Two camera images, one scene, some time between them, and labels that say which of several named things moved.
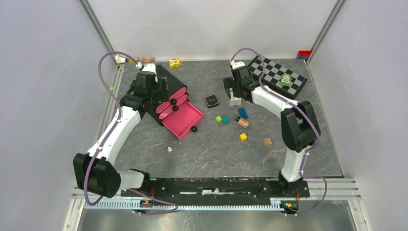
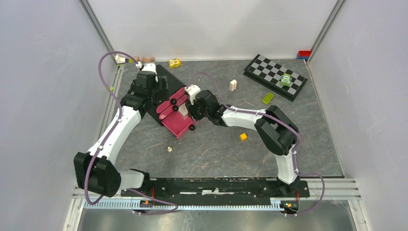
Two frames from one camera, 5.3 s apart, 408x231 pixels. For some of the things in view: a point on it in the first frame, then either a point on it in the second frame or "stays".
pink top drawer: (162, 106) stays
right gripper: (229, 82) -> (191, 109)
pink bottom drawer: (180, 121) stays
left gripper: (162, 95) stays
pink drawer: (174, 106) stays
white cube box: (235, 101) -> (183, 109)
